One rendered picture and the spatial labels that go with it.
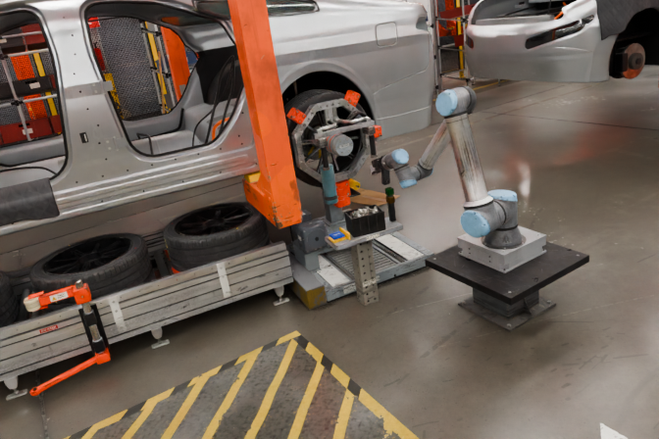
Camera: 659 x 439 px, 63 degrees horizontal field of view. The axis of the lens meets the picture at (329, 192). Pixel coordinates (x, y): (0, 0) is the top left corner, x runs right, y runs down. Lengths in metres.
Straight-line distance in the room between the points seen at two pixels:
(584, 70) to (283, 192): 3.19
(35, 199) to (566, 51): 4.29
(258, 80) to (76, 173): 1.22
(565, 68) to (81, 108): 3.96
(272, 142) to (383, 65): 1.20
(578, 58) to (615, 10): 0.47
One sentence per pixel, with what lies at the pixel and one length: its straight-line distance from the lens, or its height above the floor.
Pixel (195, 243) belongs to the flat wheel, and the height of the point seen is 0.49.
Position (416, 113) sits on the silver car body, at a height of 0.88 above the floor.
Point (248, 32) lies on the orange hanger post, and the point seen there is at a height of 1.63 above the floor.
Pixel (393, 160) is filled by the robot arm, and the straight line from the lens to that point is 3.01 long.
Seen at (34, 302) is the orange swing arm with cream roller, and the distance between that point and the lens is 3.19.
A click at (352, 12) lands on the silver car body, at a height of 1.64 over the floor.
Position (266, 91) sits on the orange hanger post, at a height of 1.31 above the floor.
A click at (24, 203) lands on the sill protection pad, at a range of 3.46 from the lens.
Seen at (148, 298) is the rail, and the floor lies 0.31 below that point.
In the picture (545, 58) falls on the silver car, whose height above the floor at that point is 1.00.
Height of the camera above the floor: 1.68
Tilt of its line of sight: 19 degrees down
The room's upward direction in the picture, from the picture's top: 9 degrees counter-clockwise
